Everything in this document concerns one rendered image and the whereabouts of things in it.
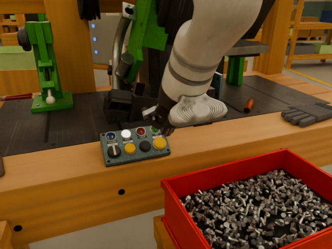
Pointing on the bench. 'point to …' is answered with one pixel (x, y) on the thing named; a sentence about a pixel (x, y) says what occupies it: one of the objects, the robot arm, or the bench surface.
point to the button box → (124, 158)
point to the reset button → (130, 148)
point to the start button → (159, 143)
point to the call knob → (114, 151)
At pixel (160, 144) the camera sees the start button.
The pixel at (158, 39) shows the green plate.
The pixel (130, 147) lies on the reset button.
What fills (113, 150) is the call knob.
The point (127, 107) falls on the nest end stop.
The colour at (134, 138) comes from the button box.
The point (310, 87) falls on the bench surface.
